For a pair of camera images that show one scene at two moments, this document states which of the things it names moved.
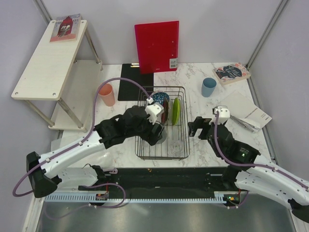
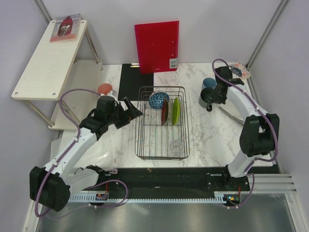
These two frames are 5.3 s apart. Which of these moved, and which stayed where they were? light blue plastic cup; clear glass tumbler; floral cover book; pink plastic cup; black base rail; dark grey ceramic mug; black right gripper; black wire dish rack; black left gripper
Moved: black right gripper; black left gripper; dark grey ceramic mug
Stayed: black wire dish rack; pink plastic cup; floral cover book; light blue plastic cup; black base rail; clear glass tumbler
